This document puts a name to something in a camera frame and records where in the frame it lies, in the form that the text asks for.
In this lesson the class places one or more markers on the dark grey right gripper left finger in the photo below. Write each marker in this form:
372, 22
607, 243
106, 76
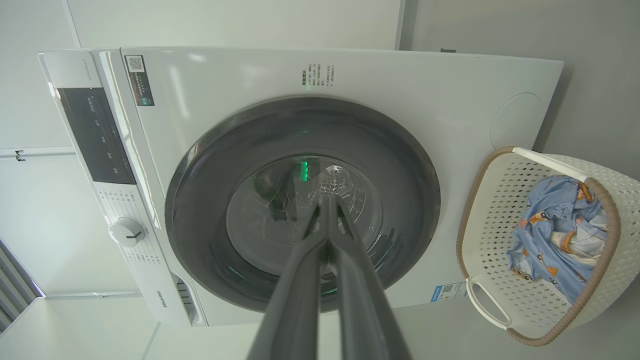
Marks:
295, 300

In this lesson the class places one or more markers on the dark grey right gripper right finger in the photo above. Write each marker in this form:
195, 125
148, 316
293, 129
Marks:
365, 310

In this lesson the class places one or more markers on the washing machine glass door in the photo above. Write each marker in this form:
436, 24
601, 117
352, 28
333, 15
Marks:
210, 200

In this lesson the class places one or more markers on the blue printed pyjama trousers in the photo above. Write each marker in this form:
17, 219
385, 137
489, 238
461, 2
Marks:
555, 280

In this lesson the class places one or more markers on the white front-loading washing machine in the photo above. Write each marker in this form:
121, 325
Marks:
400, 80

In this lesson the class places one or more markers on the blue energy label sticker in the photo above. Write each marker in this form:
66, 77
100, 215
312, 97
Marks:
447, 292

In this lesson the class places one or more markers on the white perforated laundry basket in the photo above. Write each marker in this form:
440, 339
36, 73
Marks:
500, 210

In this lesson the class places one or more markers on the dark QR code sticker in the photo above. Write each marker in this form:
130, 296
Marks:
139, 80

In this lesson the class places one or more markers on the grey slatted window blind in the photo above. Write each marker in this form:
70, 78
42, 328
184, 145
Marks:
12, 285

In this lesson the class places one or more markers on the small black wall clip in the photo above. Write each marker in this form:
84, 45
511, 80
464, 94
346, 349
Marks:
20, 155

